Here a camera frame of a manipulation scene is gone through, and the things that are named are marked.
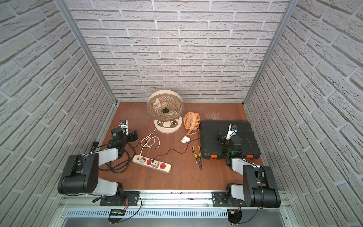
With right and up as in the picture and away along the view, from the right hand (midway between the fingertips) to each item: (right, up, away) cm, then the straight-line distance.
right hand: (227, 132), depth 91 cm
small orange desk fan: (-23, +7, +3) cm, 24 cm away
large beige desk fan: (-40, +16, -7) cm, 43 cm away
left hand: (-69, +2, +2) cm, 69 cm away
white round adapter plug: (-28, -5, +4) cm, 29 cm away
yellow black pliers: (-19, -17, -3) cm, 26 cm away
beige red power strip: (-47, -17, -12) cm, 51 cm away
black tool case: (-12, -9, -6) cm, 16 cm away
